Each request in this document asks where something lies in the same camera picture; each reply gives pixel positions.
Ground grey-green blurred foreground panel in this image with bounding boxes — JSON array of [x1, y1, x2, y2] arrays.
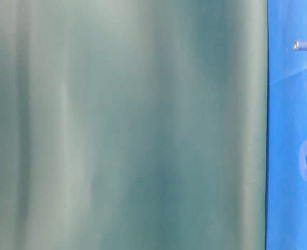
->
[[0, 1, 267, 249]]

